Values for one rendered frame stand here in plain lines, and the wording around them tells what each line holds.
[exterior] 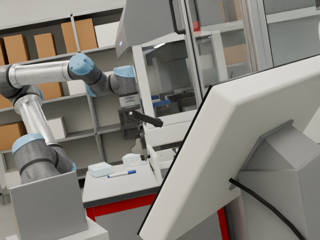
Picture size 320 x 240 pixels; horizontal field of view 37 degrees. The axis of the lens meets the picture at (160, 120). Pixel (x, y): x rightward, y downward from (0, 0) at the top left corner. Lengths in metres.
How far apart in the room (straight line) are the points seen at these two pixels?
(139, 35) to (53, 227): 1.35
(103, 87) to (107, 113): 4.22
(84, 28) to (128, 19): 2.98
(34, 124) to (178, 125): 1.00
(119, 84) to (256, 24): 0.65
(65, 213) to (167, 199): 0.83
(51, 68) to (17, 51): 3.83
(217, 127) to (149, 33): 1.96
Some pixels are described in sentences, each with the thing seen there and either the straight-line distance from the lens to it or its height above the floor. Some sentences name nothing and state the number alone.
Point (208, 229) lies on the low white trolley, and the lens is 2.06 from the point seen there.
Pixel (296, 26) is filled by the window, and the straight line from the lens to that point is 1.37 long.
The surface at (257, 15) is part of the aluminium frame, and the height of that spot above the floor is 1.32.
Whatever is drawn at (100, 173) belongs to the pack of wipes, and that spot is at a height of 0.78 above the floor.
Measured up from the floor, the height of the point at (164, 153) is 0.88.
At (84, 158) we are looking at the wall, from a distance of 6.10.
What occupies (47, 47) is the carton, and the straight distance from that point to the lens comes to 5.62.
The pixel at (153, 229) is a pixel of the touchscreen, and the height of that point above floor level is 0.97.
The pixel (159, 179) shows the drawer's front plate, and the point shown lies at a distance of 1.70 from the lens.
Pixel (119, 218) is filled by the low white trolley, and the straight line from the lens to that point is 1.99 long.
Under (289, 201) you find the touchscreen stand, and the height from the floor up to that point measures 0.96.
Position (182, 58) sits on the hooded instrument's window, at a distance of 2.65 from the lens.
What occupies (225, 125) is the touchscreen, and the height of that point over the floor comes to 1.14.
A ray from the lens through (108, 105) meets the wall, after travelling 6.01.
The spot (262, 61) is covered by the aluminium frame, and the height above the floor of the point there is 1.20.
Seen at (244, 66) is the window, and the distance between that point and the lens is 1.50.
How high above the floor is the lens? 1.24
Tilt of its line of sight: 6 degrees down
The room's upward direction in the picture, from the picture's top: 11 degrees counter-clockwise
